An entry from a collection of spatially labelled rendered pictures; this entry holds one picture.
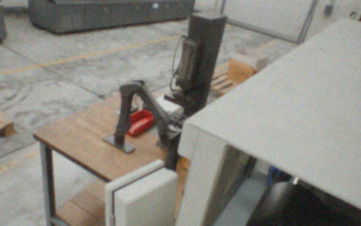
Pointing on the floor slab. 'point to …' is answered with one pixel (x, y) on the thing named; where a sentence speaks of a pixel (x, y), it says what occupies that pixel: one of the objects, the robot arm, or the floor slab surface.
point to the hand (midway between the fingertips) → (166, 146)
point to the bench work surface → (93, 160)
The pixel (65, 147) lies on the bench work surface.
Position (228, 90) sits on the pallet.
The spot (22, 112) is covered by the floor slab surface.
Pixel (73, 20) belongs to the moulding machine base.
